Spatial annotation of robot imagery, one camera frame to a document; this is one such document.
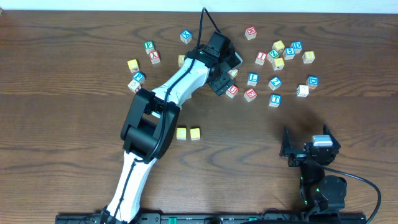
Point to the red block top right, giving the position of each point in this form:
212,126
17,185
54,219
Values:
250,33

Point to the yellow O block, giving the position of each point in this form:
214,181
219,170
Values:
195,134

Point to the green F block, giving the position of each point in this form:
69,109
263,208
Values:
149,47

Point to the blue D block right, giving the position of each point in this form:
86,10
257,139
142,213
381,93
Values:
312,82

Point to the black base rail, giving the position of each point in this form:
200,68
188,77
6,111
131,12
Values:
270,217

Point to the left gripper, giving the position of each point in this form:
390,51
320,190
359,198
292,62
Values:
224,82

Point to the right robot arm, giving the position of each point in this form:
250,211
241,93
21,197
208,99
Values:
322,194

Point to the blue X block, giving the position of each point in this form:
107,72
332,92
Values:
186,36

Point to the blue 2 block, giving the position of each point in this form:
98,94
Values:
275,83

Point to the red U block lower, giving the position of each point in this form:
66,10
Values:
232,91

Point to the blue P block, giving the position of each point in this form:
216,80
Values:
139,77

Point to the red Y block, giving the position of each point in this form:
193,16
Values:
154,57

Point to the white red block left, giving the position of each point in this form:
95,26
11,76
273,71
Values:
134,86

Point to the yellow block upper right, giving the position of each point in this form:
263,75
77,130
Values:
278,46

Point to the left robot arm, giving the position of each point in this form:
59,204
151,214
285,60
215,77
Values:
151,121

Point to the green Z block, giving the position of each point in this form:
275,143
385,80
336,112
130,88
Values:
272,55

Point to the blue L block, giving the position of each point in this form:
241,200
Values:
253,79

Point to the blue T block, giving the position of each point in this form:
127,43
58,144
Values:
275,100

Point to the white picture block middle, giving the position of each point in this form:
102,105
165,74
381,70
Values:
233,73

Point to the white block right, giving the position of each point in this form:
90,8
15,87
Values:
302,90

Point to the yellow C block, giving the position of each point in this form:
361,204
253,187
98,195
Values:
181,133

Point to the blue D block upper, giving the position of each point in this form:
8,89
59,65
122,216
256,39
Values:
297,46

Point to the red I block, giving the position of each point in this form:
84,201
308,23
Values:
261,58

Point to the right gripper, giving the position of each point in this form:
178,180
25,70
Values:
301,154

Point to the blue 5 block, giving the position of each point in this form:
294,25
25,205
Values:
288,53

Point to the red E block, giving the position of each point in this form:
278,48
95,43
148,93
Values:
250,94

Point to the yellow 8 block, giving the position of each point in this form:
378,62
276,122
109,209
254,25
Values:
308,57

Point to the yellow block far left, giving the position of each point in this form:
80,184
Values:
133,66

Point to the yellow block upper middle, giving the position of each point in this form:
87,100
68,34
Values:
181,60

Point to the yellow block below Z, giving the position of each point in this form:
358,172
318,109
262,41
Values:
278,64

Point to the blue d block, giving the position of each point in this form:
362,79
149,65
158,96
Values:
312,82
297,46

